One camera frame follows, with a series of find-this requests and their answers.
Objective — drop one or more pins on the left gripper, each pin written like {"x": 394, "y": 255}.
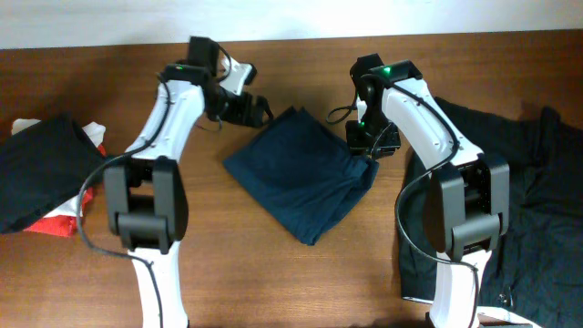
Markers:
{"x": 240, "y": 114}

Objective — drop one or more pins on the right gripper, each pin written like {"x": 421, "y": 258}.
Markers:
{"x": 357, "y": 143}

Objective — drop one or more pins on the navy blue shorts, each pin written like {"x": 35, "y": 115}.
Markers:
{"x": 302, "y": 174}

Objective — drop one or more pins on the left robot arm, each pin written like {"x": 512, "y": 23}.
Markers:
{"x": 147, "y": 205}

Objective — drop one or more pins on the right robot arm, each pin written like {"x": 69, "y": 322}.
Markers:
{"x": 466, "y": 208}

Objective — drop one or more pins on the white folded garment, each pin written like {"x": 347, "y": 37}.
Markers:
{"x": 94, "y": 131}

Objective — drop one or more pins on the dark folded shorts pile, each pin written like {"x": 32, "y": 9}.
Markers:
{"x": 536, "y": 269}

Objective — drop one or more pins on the black folded garment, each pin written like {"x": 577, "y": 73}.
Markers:
{"x": 43, "y": 165}

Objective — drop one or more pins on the red folded garment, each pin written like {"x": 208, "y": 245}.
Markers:
{"x": 63, "y": 225}

